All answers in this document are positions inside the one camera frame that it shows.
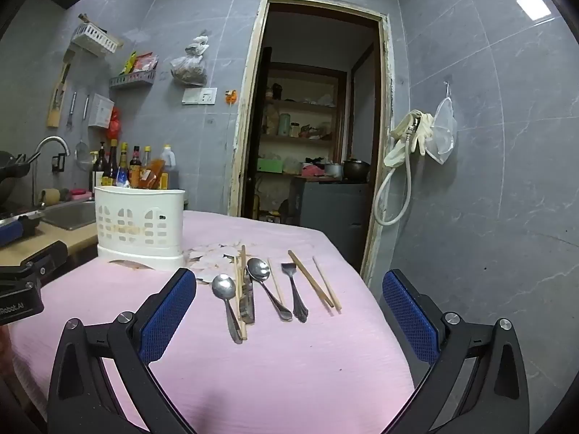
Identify steel sink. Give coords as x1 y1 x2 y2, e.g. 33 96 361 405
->
40 199 98 231

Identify orange chili powder bag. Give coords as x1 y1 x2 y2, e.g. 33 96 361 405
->
139 158 166 190

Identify steel fork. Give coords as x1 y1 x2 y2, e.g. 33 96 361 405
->
281 262 309 323

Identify white cardboard box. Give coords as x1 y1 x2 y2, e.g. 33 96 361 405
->
88 94 115 128

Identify steel faucet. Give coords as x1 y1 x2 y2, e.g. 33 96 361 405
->
31 136 71 209

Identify cream rubber gloves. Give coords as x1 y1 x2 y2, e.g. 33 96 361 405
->
384 109 436 168

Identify steel table knife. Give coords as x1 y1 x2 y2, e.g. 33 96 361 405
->
239 268 256 325

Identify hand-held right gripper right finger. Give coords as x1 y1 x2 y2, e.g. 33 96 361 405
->
381 269 531 434

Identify large vinegar jug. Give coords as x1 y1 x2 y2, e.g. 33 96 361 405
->
158 145 180 190

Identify red cap sauce bottle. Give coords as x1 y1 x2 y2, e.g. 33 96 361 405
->
129 145 143 182

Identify hanging mesh strainer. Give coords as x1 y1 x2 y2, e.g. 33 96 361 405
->
75 95 91 173

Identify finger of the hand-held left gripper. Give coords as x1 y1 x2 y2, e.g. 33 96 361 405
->
0 241 68 288
0 216 42 248

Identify red snack packet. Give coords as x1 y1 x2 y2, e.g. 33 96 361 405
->
132 53 159 73

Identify white plastic utensil holder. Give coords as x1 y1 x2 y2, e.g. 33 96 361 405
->
94 186 187 272

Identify steel gas stove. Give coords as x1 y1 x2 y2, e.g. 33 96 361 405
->
0 208 46 224

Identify large steel spoon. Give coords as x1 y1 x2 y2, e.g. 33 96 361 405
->
247 258 293 323

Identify small steel spoon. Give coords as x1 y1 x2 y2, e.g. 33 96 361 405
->
212 274 244 344

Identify grey wall shelf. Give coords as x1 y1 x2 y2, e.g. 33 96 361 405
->
109 70 157 90

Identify white wall basket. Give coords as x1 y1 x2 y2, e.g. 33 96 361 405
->
71 22 124 57

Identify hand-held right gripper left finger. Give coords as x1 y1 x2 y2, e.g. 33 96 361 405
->
47 268 197 434

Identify wooden shelf unit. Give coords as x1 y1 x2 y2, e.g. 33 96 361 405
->
260 63 347 177

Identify dark cabinet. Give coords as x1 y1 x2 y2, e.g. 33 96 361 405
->
289 176 369 276

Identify red plastic bag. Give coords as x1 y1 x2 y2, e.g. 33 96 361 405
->
107 107 123 141

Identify wooden door frame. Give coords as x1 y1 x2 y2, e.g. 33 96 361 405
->
228 0 394 288

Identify beige kitchen counter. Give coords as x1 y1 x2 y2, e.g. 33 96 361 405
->
0 219 99 276

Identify clear bag of dried goods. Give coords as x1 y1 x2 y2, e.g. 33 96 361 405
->
170 31 211 86

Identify white hose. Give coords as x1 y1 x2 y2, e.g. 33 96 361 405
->
373 115 421 227

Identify black wok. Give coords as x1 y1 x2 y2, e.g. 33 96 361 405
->
0 150 41 204

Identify wooden knife rack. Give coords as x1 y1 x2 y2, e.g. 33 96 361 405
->
46 47 75 128

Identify black cooking pot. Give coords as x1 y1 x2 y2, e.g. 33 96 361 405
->
342 159 371 182

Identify tall soy sauce bottle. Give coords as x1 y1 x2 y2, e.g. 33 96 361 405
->
105 139 119 187

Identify white floral doily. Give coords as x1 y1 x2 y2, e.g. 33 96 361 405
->
187 243 247 285

